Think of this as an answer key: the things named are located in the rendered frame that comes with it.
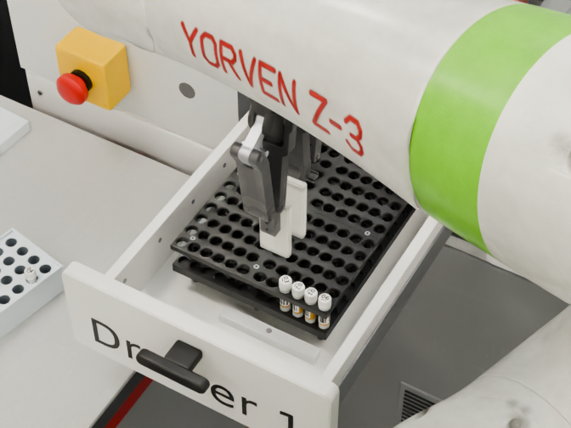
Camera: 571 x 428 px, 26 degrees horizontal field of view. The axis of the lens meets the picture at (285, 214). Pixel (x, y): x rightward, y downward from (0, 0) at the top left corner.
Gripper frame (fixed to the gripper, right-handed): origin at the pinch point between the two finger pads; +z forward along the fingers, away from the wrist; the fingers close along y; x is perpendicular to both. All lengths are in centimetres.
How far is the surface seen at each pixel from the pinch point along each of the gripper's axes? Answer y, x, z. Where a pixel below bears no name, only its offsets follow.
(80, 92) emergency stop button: -14.4, -34.7, 12.3
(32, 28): -21, -47, 13
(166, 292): 2.2, -12.5, 16.6
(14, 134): -13, -45, 23
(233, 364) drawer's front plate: 10.8, 1.1, 9.0
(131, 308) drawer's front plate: 10.8, -9.9, 7.9
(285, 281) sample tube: 0.2, 0.4, 8.9
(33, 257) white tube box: 2.5, -30.0, 21.2
